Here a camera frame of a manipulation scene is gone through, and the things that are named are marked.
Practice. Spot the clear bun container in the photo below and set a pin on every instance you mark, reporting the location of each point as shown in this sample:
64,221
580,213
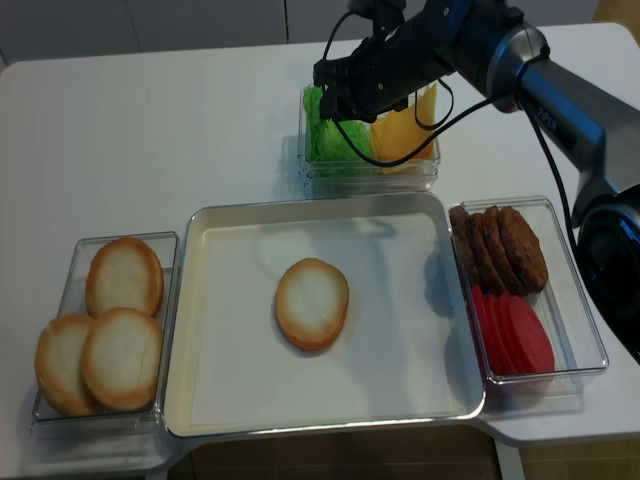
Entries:
46,420

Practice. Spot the yellow cheese slices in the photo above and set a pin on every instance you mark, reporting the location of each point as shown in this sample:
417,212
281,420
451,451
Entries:
397,133

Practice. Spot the clear patty and tomato container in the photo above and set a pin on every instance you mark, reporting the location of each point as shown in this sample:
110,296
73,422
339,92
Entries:
562,308

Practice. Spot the red tomato slice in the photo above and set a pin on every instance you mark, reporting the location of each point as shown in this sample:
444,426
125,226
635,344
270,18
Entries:
498,358
528,339
507,334
478,300

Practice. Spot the white metal tray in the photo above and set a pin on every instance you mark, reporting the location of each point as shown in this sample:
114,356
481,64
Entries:
405,355

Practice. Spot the red tomato slice back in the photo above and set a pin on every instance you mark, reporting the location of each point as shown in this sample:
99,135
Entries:
478,300

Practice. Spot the bun half back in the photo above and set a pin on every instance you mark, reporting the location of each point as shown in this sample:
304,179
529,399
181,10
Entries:
125,273

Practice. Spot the brown meat patty front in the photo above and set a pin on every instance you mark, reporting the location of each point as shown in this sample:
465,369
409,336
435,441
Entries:
522,248

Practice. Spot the green lettuce pile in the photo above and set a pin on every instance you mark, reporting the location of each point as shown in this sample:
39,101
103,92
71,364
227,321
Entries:
326,143

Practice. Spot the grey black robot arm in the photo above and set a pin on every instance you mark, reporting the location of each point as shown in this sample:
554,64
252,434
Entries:
508,62

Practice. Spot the brown meat patty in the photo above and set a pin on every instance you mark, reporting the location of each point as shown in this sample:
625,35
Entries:
522,248
494,245
458,217
483,259

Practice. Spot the clear lettuce and cheese container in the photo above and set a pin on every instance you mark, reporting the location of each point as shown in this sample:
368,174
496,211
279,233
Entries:
366,175

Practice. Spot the red tomato slice front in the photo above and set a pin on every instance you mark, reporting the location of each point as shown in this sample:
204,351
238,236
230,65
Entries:
528,339

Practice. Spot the bun half front left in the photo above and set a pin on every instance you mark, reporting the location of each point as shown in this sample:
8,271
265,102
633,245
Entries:
57,365

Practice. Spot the brown meat patty back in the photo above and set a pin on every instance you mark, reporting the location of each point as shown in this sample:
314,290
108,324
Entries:
458,217

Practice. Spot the bun half front right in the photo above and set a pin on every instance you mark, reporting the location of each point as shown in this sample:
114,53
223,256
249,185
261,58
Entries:
120,358

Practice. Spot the bun half on tray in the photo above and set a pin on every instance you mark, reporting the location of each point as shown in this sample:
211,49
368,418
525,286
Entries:
311,303

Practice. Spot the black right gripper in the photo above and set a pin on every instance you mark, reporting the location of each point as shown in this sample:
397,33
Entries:
377,77

